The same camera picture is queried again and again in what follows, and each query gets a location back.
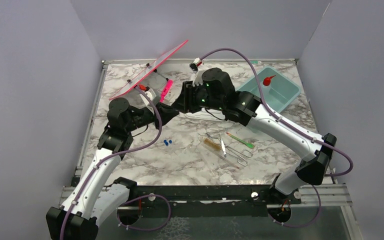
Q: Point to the metal wire tongs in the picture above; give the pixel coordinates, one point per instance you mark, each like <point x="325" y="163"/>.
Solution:
<point x="241" y="155"/>

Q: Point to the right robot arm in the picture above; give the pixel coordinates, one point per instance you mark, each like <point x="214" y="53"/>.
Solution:
<point x="313" y="148"/>

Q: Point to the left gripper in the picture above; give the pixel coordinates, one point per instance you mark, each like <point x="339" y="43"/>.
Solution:
<point x="167" y="113"/>

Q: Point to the red capped squeeze bottle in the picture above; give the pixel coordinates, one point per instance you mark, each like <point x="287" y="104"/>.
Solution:
<point x="267" y="81"/>

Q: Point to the clear test tube rack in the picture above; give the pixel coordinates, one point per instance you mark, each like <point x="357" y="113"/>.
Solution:
<point x="179" y="148"/>

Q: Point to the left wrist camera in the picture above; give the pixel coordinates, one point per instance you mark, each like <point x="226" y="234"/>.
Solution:
<point x="151" y="95"/>

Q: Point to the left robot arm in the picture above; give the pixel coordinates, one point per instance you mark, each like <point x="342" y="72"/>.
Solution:
<point x="81" y="214"/>

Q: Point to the teal plastic bin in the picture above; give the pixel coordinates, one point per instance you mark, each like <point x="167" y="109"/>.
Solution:
<point x="281" y="92"/>

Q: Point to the green spatula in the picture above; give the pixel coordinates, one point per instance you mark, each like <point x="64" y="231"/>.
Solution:
<point x="249" y="145"/>

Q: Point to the metal tweezers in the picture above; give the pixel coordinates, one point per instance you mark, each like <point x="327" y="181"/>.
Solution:
<point x="223" y="146"/>

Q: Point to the white plastic lid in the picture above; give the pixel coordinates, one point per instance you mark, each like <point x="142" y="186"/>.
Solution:
<point x="204" y="114"/>

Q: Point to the clear glass rod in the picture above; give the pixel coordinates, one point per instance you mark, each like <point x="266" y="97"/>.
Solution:
<point x="201" y="151"/>

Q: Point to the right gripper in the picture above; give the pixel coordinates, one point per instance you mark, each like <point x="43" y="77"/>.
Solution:
<point x="185" y="101"/>

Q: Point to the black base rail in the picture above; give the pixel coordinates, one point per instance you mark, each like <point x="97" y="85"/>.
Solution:
<point x="196" y="201"/>

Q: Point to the pink acrylic stand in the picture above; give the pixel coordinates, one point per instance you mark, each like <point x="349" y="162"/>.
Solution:
<point x="144" y="73"/>

